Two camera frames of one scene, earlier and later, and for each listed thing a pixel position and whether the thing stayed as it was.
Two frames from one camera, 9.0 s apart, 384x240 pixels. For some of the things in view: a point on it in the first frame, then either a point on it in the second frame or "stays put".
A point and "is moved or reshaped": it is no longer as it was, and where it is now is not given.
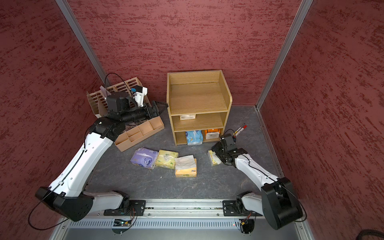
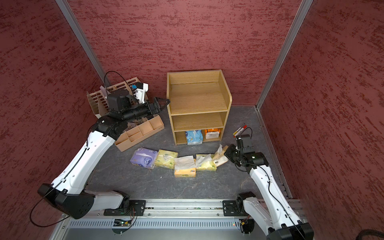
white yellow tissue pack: (214, 159) -> (205, 162)
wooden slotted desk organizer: (134, 133) stays put
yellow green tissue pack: (166, 159) stays put
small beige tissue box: (184, 117) is moved or reshaped
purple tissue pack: (145, 157) stays put
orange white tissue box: (185, 166) stays put
